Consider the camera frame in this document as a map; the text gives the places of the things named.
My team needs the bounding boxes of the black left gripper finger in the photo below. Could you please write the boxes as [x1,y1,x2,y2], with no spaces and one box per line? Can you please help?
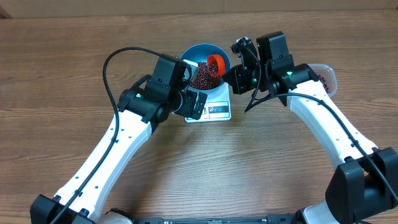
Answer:
[191,92,208,120]
[174,90,199,116]

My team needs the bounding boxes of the red plastic measuring scoop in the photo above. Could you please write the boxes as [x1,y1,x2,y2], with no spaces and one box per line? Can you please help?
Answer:
[207,54,226,77]

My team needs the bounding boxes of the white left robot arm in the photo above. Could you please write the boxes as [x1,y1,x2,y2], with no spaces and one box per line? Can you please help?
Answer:
[30,86,207,224]

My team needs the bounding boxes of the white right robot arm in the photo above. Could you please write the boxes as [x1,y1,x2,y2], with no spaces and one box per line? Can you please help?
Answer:
[198,32,397,223]

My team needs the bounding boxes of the white digital kitchen scale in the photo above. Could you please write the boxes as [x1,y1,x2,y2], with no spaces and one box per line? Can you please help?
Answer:
[185,81,232,123]

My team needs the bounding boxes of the red beans in bowl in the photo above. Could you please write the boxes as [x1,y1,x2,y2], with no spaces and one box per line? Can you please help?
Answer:
[190,62,221,90]

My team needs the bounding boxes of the clear plastic bean container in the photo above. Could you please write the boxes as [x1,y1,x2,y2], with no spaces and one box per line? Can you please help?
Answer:
[309,63,338,97]

